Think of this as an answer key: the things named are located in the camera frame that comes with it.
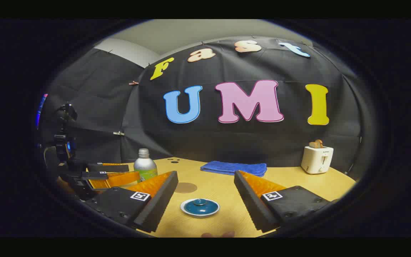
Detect black backdrop cloth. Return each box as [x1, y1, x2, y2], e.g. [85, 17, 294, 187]
[40, 36, 363, 179]

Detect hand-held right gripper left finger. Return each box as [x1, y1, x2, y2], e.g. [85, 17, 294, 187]
[84, 171, 179, 233]

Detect blue folded towel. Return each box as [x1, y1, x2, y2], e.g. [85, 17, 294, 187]
[201, 161, 267, 177]

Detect silver green water bottle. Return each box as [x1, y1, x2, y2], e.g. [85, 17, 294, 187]
[134, 148, 158, 182]

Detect white-rimmed teacup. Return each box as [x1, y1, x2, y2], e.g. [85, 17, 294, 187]
[180, 198, 220, 218]

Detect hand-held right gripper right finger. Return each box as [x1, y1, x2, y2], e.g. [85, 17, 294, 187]
[233, 170, 334, 233]

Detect white toaster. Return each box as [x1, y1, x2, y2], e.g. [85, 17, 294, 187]
[301, 146, 334, 175]

